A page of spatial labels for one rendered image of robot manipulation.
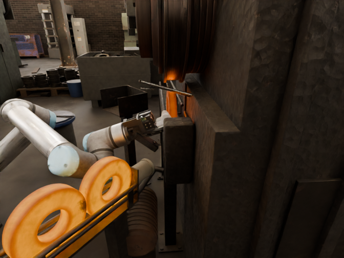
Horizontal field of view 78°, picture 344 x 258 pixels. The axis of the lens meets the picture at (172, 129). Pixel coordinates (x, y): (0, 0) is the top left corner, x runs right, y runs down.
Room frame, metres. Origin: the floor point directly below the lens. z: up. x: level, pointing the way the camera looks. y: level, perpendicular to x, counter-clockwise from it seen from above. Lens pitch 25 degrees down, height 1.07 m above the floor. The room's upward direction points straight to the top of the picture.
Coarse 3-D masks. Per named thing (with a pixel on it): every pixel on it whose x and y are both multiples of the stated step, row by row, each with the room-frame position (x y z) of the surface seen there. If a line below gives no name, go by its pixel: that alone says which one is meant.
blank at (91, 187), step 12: (96, 168) 0.42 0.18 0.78; (108, 168) 0.43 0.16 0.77; (120, 168) 0.47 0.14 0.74; (84, 180) 0.40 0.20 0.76; (96, 180) 0.40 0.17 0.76; (120, 180) 0.46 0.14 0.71; (84, 192) 0.38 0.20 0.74; (96, 192) 0.39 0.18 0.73; (108, 192) 0.45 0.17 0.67; (120, 192) 0.46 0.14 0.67; (96, 204) 0.39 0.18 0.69
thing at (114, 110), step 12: (108, 96) 1.42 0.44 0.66; (120, 96) 1.48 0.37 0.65; (132, 96) 1.25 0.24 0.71; (144, 96) 1.30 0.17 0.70; (108, 108) 1.40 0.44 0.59; (120, 108) 1.20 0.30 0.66; (132, 108) 1.24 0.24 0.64; (144, 108) 1.30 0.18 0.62; (132, 144) 1.32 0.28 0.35; (132, 156) 1.31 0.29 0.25
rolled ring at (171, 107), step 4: (168, 92) 0.87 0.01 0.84; (172, 92) 0.87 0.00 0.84; (168, 96) 0.85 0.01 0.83; (172, 96) 0.85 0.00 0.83; (168, 100) 0.83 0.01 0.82; (172, 100) 0.83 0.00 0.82; (176, 100) 0.84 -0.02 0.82; (168, 104) 0.82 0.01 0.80; (172, 104) 0.82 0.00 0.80; (176, 104) 0.82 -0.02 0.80; (168, 108) 0.83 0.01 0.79; (172, 108) 0.81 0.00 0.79; (176, 108) 0.82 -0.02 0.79; (168, 112) 0.83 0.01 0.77; (172, 112) 0.81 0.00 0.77; (176, 112) 0.81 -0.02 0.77; (172, 116) 0.81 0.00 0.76; (176, 116) 0.81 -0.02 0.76
